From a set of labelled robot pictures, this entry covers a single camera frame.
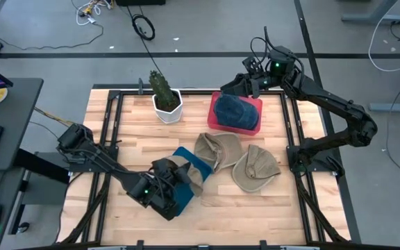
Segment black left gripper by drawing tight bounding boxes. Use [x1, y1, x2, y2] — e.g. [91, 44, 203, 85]
[151, 157, 194, 190]

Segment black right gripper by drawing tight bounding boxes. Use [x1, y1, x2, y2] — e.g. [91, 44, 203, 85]
[220, 73, 274, 99]

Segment tan cap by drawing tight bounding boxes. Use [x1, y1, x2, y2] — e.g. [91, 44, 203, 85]
[193, 131, 245, 174]
[164, 155, 205, 197]
[231, 144, 282, 194]

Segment navy blue cap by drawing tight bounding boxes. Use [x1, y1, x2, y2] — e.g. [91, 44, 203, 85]
[213, 93, 260, 131]

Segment blue plastic tray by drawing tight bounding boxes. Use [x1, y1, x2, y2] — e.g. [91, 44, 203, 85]
[171, 145, 213, 217]

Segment red plastic tray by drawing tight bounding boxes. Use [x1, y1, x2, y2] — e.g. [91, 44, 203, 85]
[206, 90, 263, 137]

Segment white plant pot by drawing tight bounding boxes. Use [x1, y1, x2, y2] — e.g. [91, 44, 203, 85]
[151, 88, 184, 125]

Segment green cactus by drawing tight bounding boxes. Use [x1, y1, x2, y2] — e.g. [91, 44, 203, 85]
[148, 69, 181, 113]

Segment black box on floor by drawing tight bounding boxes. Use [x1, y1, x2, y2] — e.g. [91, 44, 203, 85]
[115, 0, 167, 6]

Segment grey desk foot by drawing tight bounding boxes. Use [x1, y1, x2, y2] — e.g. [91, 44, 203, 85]
[341, 0, 400, 24]
[369, 94, 400, 113]

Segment grey desk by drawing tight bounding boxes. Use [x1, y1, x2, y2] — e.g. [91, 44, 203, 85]
[0, 78, 44, 250]

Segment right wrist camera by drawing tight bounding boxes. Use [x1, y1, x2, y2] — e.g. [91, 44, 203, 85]
[242, 55, 262, 74]

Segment black aluminium table frame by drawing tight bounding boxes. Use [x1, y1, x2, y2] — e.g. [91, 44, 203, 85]
[56, 84, 360, 250]

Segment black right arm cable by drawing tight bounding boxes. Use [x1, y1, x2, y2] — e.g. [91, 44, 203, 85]
[249, 26, 306, 72]

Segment long black cable with coil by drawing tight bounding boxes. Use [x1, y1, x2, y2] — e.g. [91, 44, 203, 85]
[126, 5, 165, 76]

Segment white cable bundle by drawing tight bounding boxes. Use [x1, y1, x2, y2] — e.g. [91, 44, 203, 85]
[70, 0, 115, 27]

